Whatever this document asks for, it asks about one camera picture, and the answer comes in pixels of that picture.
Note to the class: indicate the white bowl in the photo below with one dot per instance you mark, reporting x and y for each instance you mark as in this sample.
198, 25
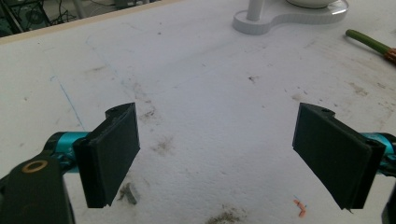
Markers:
311, 3

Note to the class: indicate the white stand base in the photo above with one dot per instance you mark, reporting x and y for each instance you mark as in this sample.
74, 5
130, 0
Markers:
281, 17

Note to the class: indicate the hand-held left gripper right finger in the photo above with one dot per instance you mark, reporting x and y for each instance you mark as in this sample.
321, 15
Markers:
334, 152

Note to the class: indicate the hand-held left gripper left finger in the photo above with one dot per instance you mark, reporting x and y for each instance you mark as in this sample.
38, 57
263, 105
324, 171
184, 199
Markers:
107, 155

